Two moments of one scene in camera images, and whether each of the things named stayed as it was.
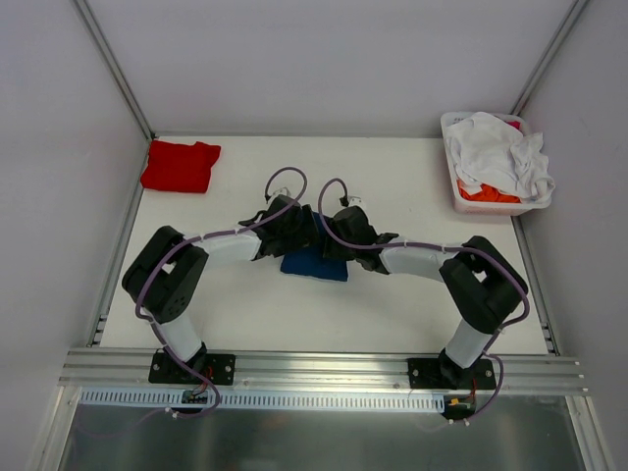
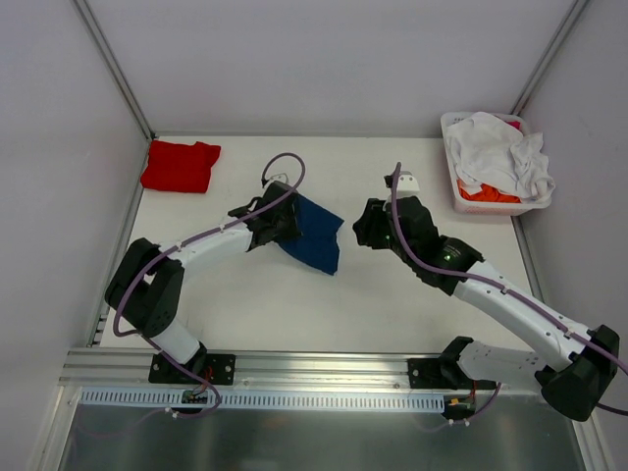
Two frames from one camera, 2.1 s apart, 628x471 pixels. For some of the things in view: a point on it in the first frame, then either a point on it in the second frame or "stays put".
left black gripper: (304, 230) to (287, 216)
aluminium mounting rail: (130, 370) stays put
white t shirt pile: (492, 153) stays put
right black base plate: (444, 374) stays put
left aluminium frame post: (94, 32) stays put
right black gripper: (333, 235) to (375, 226)
